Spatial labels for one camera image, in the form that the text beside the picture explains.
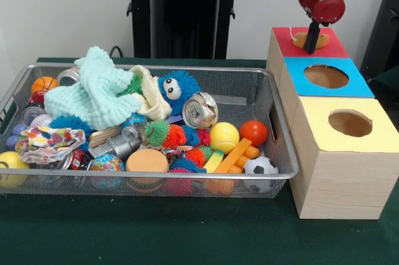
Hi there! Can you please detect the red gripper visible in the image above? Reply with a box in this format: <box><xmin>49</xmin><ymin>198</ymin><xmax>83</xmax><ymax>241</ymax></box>
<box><xmin>298</xmin><ymin>0</ymin><xmax>346</xmax><ymax>54</ymax></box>

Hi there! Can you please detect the small brown plush toy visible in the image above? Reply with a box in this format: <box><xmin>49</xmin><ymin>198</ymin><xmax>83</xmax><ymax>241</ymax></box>
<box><xmin>289</xmin><ymin>27</ymin><xmax>331</xmax><ymax>51</ymax></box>

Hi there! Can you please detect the large blue puffer ball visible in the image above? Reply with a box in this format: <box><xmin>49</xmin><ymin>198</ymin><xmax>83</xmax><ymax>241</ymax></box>
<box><xmin>157</xmin><ymin>70</ymin><xmax>201</xmax><ymax>117</ymax></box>

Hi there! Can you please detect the cream muslin cloth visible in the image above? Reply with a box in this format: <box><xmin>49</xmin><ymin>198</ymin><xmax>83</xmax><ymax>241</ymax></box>
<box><xmin>129</xmin><ymin>64</ymin><xmax>173</xmax><ymax>121</ymax></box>

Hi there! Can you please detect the mint green cloth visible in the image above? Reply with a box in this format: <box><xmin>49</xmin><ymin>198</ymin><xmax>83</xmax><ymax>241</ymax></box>
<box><xmin>43</xmin><ymin>46</ymin><xmax>145</xmax><ymax>131</ymax></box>

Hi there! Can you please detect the white polka dot cloth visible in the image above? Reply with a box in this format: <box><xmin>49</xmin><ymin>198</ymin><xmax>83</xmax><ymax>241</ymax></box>
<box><xmin>14</xmin><ymin>127</ymin><xmax>87</xmax><ymax>165</ymax></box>

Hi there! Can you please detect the wooden box with three holes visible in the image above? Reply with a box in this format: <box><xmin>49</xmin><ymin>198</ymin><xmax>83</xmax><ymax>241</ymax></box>
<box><xmin>266</xmin><ymin>26</ymin><xmax>399</xmax><ymax>219</ymax></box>

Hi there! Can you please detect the shallow metal mesh bin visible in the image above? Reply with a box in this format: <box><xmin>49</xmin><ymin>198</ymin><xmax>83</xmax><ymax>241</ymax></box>
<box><xmin>0</xmin><ymin>62</ymin><xmax>299</xmax><ymax>201</ymax></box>

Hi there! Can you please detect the black upright panel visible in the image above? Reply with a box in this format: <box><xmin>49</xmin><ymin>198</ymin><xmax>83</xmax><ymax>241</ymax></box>
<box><xmin>360</xmin><ymin>0</ymin><xmax>399</xmax><ymax>82</ymax></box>

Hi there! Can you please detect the dark green table cloth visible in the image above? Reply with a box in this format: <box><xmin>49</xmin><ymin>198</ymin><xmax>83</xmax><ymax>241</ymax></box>
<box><xmin>367</xmin><ymin>64</ymin><xmax>399</xmax><ymax>91</ymax></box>
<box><xmin>0</xmin><ymin>56</ymin><xmax>399</xmax><ymax>265</ymax></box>

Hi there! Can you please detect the red ball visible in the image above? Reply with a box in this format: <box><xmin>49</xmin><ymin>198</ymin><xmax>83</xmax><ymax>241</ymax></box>
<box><xmin>239</xmin><ymin>120</ymin><xmax>269</xmax><ymax>148</ymax></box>

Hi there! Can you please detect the plain yellow ball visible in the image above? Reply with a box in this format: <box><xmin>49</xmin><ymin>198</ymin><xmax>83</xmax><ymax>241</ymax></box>
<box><xmin>209</xmin><ymin>121</ymin><xmax>241</xmax><ymax>154</ymax></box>

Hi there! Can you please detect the crushed silver drink can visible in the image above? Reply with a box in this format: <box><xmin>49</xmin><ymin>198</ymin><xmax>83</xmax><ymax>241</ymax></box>
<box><xmin>182</xmin><ymin>92</ymin><xmax>219</xmax><ymax>130</ymax></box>

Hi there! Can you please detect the small soccer ball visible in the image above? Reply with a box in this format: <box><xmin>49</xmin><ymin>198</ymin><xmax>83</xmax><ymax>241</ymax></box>
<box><xmin>243</xmin><ymin>156</ymin><xmax>279</xmax><ymax>178</ymax></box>

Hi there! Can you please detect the orange foam disc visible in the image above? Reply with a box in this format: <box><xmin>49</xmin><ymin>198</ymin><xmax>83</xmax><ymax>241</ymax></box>
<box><xmin>125</xmin><ymin>148</ymin><xmax>169</xmax><ymax>173</ymax></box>

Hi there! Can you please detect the yellow smiley ball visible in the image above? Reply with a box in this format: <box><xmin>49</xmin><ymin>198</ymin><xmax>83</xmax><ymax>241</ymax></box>
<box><xmin>0</xmin><ymin>152</ymin><xmax>31</xmax><ymax>188</ymax></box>

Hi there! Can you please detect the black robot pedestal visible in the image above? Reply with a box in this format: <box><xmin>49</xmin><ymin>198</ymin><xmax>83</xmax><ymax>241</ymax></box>
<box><xmin>120</xmin><ymin>0</ymin><xmax>252</xmax><ymax>60</ymax></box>

